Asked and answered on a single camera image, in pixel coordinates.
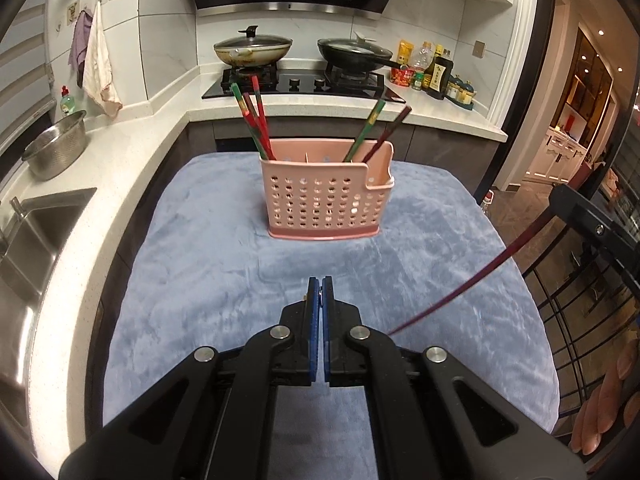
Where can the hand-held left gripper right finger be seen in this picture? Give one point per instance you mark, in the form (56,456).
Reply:
(328,330)

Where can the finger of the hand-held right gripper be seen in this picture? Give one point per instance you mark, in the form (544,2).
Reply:
(582,215)

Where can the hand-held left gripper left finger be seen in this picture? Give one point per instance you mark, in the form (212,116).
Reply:
(313,330)

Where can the dark red chopstick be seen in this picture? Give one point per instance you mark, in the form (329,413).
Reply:
(501,259)
(390,130)

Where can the pink perforated utensil basket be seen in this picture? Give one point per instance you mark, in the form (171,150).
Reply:
(320,200)

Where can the green chopstick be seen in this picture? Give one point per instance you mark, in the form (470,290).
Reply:
(368,124)

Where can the red green chopsticks bunch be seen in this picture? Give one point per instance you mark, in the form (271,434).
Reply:
(235,95)

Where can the person's right hand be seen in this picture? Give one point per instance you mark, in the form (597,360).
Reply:
(605,400)

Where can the white sideboard cabinet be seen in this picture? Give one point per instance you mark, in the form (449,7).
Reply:
(560,157)

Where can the blue-grey plush blanket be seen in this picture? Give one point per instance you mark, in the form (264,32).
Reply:
(200,260)

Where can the black framed glass door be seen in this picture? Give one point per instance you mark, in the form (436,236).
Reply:
(520,85)

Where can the seasoning jar set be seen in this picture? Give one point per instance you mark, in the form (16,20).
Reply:
(462,95)

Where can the dark soy sauce bottle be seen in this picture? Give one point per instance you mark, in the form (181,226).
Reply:
(439,75)

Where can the small green jar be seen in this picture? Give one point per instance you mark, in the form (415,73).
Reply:
(418,81)

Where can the clear plastic bottle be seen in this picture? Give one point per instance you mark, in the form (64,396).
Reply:
(422,57)

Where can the red instant noodle cup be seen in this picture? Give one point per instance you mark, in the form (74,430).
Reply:
(401,77)

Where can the yellow seasoning packet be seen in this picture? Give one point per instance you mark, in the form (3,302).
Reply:
(405,53)

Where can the black gas stove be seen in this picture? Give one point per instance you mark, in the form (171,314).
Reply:
(300,82)

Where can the white kitchen counter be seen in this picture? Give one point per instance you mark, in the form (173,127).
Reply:
(150,125)

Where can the black wok with glass lid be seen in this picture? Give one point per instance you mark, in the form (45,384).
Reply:
(350,55)

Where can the brown frying pan with lid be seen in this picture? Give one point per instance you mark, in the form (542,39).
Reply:
(252,50)

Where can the stainless steel sink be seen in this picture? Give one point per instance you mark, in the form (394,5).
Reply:
(35,240)

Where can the stainless steel bowl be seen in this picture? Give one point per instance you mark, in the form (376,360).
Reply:
(52,147)

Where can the green dish soap bottle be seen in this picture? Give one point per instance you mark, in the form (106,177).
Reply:
(68,104)

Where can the white dish towel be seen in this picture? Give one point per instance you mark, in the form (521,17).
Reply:
(100,70)

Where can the purple cloth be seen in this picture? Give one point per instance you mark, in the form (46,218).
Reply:
(79,45)

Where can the white window blind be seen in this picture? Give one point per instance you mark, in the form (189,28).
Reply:
(20,60)

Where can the beige wall switch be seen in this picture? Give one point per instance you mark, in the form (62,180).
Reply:
(479,49)

